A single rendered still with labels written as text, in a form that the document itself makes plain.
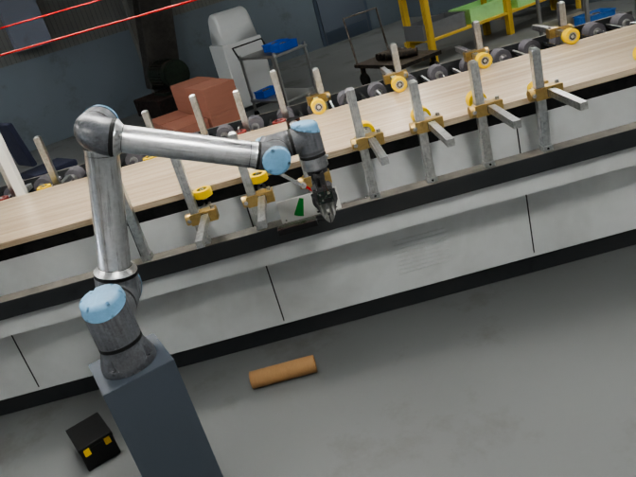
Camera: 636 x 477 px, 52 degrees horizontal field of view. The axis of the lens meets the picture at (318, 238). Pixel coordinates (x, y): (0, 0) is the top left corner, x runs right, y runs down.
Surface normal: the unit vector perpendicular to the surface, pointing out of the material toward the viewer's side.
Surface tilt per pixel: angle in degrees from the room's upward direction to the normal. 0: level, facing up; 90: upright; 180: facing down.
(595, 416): 0
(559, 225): 90
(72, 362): 90
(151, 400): 90
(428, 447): 0
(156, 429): 90
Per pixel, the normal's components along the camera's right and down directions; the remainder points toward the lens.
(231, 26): 0.38, 0.11
